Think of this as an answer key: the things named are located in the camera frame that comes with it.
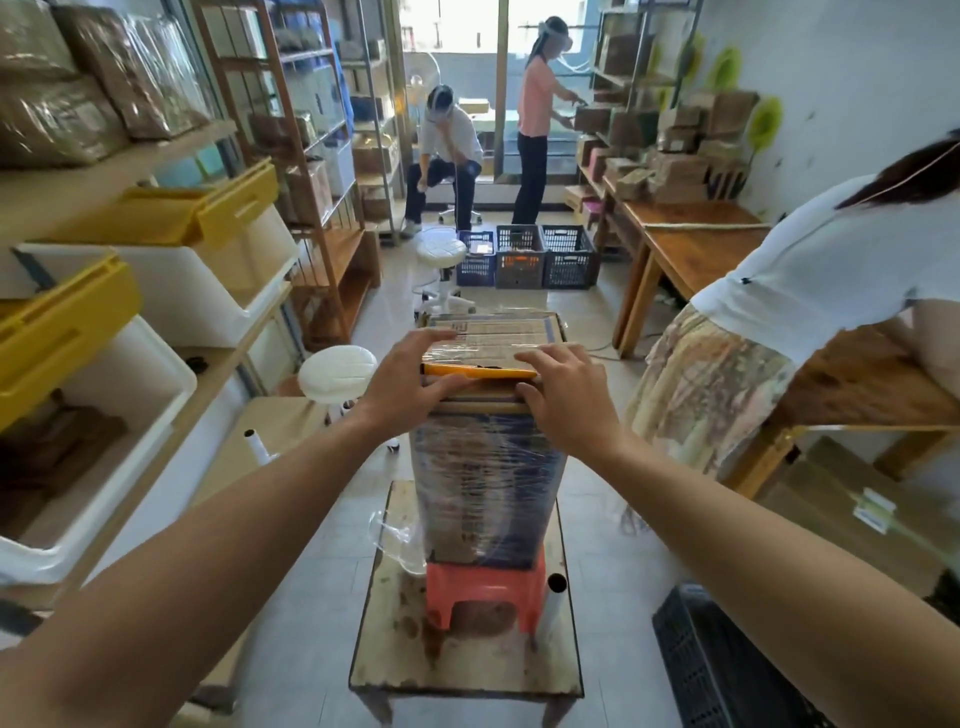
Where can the person's right hand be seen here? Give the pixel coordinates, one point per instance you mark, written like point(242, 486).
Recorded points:
point(577, 397)

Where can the person's left hand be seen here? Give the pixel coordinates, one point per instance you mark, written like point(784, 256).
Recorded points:
point(405, 390)

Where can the yellow utility knife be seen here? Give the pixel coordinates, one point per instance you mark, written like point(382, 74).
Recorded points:
point(480, 370)

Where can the blue printed cardboard box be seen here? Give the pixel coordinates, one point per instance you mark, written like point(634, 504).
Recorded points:
point(487, 480)

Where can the stretch film roll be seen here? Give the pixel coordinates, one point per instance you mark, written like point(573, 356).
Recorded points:
point(551, 611)

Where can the person's left forearm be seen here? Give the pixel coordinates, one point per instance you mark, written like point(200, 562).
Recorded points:
point(187, 585)

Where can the person's right forearm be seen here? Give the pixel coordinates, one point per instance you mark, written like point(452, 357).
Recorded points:
point(787, 592)

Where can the taped brown carton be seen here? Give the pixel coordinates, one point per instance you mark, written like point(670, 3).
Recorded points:
point(825, 510)

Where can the black plastic crate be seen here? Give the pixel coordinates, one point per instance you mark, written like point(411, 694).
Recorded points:
point(712, 675)
point(570, 262)
point(519, 266)

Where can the brown wooden ladder shelf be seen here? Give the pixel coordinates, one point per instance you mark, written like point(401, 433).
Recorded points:
point(337, 270)

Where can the blue plastic crate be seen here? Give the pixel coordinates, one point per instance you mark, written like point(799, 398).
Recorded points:
point(476, 266)

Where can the thin white roll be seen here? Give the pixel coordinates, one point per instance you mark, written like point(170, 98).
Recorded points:
point(257, 448)

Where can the brown wooden table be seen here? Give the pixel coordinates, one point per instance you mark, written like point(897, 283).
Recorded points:
point(697, 255)

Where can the pink plastic stool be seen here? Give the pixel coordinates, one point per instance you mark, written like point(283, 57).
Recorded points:
point(487, 585)

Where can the black tape roll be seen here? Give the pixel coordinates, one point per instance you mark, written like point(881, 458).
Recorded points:
point(198, 364)

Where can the white bin yellow lid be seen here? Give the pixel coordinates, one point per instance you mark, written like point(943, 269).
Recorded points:
point(187, 292)
point(112, 390)

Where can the wooden shelf with cartons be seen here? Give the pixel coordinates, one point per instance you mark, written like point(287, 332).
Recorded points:
point(675, 150)

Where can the worn white square table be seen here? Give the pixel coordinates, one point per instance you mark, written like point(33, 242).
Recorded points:
point(465, 660)

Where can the light wooden shelf unit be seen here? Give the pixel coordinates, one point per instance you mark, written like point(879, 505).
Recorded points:
point(112, 180)

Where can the wrapped brown parcel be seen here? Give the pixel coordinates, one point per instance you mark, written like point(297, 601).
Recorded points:
point(60, 124)
point(30, 37)
point(135, 67)

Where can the green wall decoration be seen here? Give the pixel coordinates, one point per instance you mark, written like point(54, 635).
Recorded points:
point(765, 124)
point(726, 67)

